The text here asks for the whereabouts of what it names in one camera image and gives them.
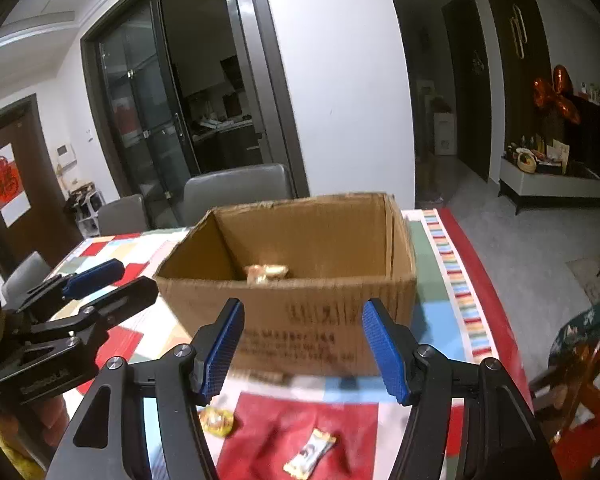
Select red foil balloons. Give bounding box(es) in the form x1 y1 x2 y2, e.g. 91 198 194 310
532 65 583 126

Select dark wardrobe with handles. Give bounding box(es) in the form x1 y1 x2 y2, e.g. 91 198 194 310
475 0 556 161

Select green bag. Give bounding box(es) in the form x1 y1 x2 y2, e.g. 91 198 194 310
550 300 600 356

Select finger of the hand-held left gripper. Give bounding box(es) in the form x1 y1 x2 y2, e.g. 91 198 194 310
5 258 126 313
10 276 159 346

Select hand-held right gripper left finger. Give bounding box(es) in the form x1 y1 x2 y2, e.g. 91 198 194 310
52 298 246 480

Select gold snack packet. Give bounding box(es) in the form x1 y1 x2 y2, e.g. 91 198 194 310
244 262 289 286

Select brown wooden door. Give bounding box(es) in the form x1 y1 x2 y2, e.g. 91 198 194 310
0 95 83 281

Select person's left hand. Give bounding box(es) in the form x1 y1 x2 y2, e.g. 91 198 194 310
30 400 73 453

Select brown cardboard box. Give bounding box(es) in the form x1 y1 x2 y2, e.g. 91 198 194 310
153 191 417 377

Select dark sliding glass door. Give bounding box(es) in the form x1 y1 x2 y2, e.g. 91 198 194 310
80 0 308 231

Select white low cabinet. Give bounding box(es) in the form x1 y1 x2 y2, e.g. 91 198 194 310
497 155 600 216

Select clear packet yellow pastry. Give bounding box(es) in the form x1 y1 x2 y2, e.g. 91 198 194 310
198 406 237 437

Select white shoe rack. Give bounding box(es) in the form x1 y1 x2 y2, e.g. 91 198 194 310
65 182 106 238

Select wide grey dining chair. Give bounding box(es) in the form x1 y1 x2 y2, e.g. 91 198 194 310
182 163 295 226

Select red wooden chair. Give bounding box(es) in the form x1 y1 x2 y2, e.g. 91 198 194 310
527 330 600 480

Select silver refrigerator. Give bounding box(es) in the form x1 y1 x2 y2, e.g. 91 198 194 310
225 0 268 166

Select dark sideboard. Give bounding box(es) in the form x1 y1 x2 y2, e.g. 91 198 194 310
545 92 600 181

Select white wrapped candy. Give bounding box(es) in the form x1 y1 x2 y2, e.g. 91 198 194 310
283 428 337 478

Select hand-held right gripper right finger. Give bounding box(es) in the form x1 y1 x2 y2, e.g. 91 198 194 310
362 298 563 480

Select dark interior door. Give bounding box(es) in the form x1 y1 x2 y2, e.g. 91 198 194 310
442 0 491 181

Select red white door poster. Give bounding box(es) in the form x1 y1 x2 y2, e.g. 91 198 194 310
0 144 31 226

